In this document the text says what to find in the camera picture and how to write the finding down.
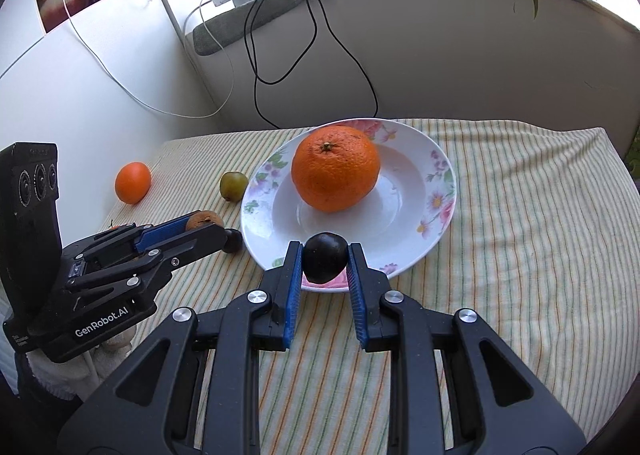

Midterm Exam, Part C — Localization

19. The brown kiwi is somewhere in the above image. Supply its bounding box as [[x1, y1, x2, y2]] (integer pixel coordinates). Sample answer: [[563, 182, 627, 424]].
[[186, 211, 225, 232]]

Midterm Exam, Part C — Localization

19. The person's left forearm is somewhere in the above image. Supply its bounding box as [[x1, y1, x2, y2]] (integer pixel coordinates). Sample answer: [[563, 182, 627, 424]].
[[15, 322, 138, 403]]

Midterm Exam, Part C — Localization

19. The white cable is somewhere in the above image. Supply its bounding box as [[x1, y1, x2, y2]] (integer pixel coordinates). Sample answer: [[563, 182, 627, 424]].
[[42, 0, 236, 118]]

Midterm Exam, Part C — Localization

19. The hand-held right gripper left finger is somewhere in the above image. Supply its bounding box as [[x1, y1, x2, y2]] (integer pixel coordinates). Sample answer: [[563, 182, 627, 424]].
[[57, 241, 306, 455]]

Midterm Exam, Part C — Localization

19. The red and white vase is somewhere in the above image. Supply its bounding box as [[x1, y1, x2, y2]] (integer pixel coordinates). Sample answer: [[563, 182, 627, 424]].
[[39, 0, 91, 32]]

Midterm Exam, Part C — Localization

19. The white cabinet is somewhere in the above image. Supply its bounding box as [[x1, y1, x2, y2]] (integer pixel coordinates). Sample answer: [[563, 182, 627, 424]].
[[0, 0, 221, 170]]

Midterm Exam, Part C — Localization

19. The black cable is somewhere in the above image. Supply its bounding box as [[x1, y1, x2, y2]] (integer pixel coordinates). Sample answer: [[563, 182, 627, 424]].
[[245, 0, 379, 130]]

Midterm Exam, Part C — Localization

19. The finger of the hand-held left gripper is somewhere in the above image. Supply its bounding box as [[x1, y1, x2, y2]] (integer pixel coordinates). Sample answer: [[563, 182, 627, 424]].
[[79, 211, 202, 267], [64, 225, 228, 294]]

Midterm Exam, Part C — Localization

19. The green plum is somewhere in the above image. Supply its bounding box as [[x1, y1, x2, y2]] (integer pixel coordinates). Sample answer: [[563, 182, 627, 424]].
[[219, 172, 249, 202]]

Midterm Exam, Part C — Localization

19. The beige sofa with grey top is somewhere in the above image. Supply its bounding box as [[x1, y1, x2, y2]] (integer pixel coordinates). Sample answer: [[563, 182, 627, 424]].
[[185, 0, 640, 180]]

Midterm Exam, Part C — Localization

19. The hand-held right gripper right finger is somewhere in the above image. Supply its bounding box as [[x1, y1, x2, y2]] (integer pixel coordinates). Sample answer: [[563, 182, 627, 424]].
[[347, 242, 587, 455]]

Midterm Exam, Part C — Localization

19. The floral white plate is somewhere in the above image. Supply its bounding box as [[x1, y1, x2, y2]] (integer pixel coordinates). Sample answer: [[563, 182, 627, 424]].
[[240, 118, 458, 293]]

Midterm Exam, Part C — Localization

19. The large orange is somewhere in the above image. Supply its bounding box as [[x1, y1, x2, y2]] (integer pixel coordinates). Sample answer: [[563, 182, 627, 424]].
[[291, 125, 381, 214]]

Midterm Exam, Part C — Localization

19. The small orange mandarin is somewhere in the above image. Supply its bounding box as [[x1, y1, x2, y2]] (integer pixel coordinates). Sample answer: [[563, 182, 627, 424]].
[[114, 162, 152, 205]]

